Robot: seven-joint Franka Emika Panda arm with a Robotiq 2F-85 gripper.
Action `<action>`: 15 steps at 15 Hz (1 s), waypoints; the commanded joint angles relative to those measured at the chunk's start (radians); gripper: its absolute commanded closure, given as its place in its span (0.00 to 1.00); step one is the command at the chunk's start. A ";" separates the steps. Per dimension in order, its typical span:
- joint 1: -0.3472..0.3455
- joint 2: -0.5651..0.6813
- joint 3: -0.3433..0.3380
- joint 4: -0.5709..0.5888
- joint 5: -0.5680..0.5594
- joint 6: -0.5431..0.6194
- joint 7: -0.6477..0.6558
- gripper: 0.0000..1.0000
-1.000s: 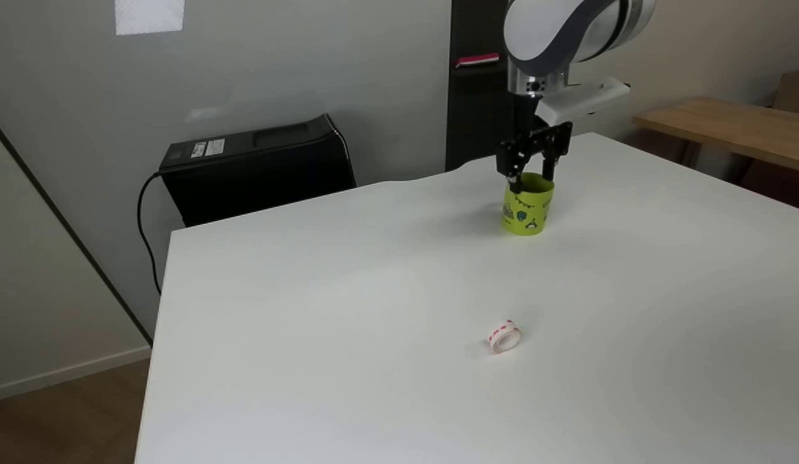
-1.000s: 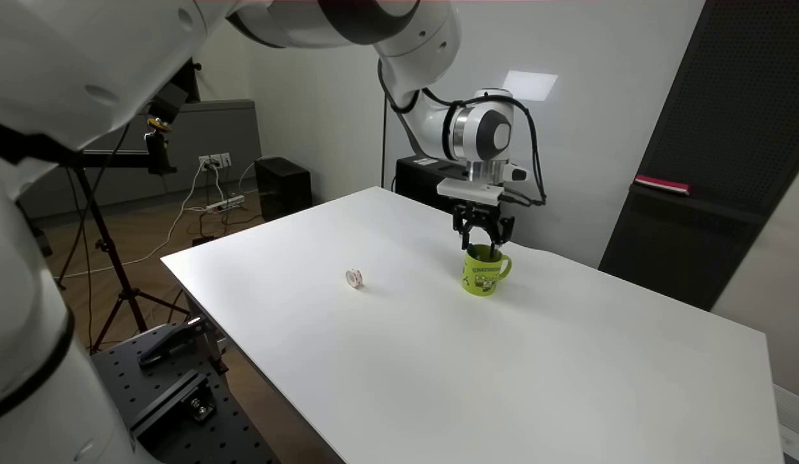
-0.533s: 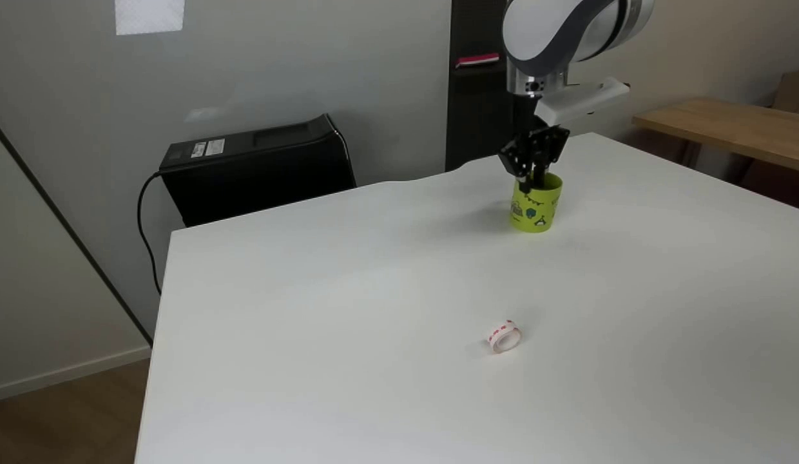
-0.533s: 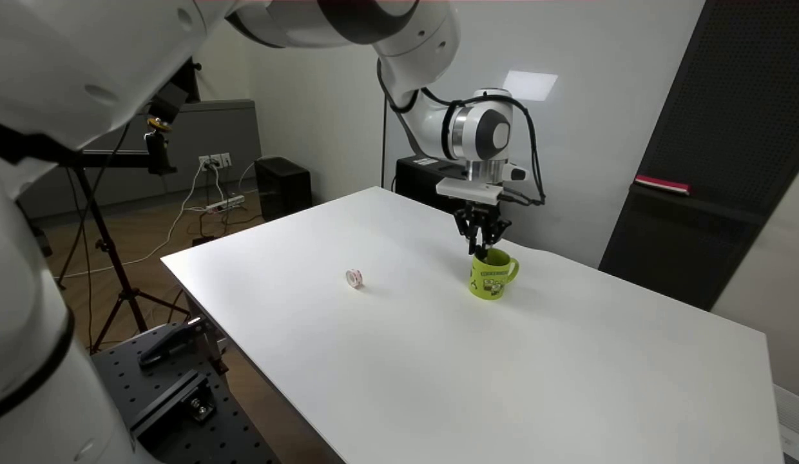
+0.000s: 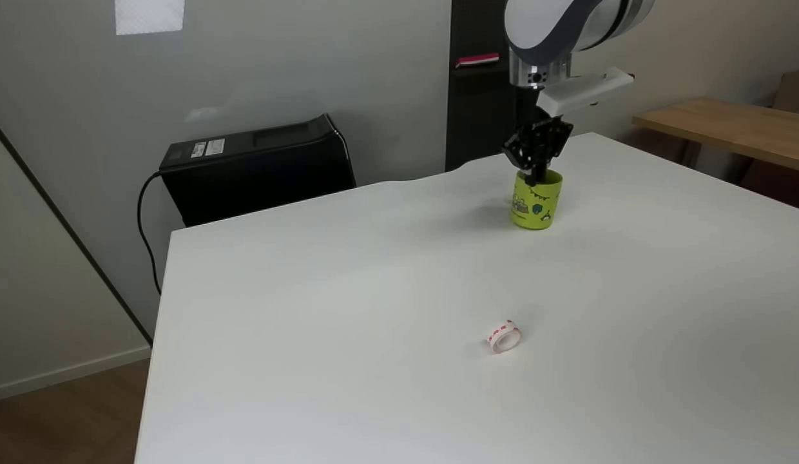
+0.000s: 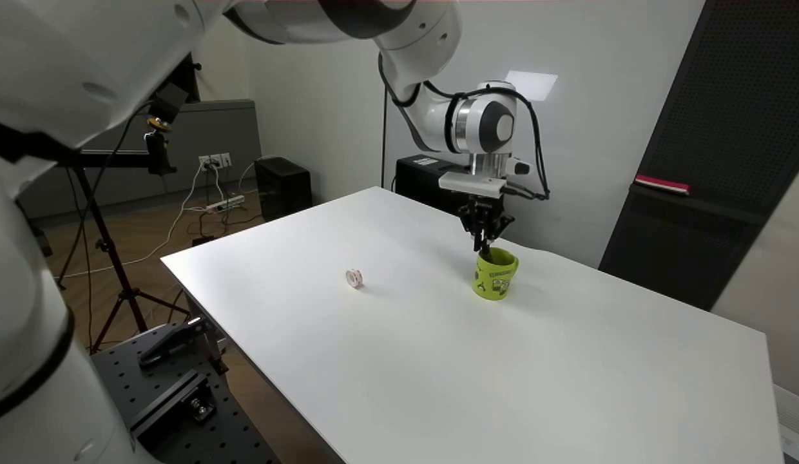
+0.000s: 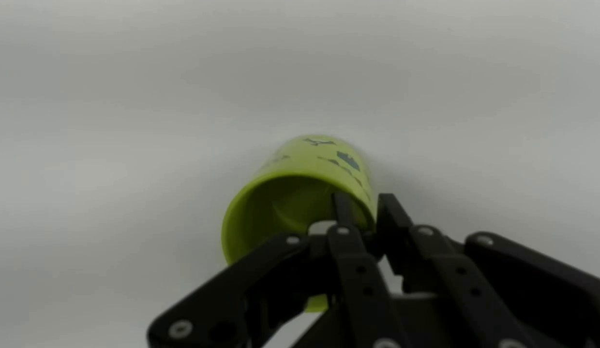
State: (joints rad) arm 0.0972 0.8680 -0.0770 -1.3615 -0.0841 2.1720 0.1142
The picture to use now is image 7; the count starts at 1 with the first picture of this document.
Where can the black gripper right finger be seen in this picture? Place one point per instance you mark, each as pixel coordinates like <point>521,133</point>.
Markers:
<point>467,291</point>

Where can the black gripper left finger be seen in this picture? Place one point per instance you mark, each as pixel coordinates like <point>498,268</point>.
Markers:
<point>351,272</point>

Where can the green printed plastic cup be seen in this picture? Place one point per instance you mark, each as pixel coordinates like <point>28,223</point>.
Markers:
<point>301,167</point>

